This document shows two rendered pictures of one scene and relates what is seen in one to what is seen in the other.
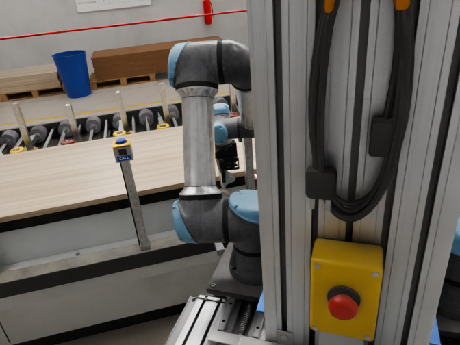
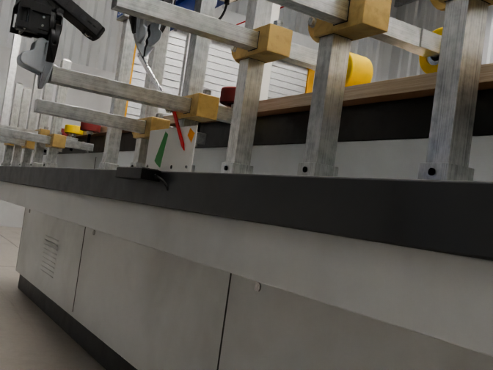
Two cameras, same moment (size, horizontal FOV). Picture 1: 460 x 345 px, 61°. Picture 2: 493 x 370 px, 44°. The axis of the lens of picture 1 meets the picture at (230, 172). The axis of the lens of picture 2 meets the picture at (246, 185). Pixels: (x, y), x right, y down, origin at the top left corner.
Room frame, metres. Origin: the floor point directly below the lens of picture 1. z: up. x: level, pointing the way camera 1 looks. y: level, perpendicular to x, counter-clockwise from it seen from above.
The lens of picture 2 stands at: (1.22, -1.43, 0.63)
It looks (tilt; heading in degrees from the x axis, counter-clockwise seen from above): 3 degrees up; 71
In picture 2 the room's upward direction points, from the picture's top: 8 degrees clockwise
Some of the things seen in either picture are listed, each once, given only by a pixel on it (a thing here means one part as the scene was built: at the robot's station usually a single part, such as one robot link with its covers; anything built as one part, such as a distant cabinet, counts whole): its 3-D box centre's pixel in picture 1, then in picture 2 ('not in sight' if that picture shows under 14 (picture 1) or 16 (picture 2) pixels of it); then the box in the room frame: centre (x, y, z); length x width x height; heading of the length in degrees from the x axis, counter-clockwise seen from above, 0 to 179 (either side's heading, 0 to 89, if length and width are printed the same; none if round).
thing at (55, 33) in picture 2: not in sight; (51, 40); (1.22, -0.21, 0.91); 0.05 x 0.02 x 0.09; 101
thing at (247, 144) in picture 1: (250, 182); (194, 73); (1.53, -0.09, 0.93); 0.04 x 0.04 x 0.48; 11
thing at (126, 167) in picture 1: (135, 205); (119, 95); (1.43, 0.42, 0.93); 0.05 x 0.05 x 0.45; 11
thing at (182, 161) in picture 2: not in sight; (168, 150); (1.50, -0.06, 0.75); 0.26 x 0.01 x 0.10; 101
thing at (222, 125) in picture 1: (222, 129); not in sight; (1.33, 0.01, 1.28); 0.11 x 0.11 x 0.08; 83
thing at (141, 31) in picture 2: (228, 180); (142, 34); (1.42, 0.01, 1.01); 0.06 x 0.03 x 0.09; 101
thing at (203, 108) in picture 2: not in sight; (195, 109); (1.54, -0.11, 0.85); 0.14 x 0.06 x 0.05; 101
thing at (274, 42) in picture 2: not in sight; (260, 46); (1.59, -0.35, 0.95); 0.14 x 0.06 x 0.05; 101
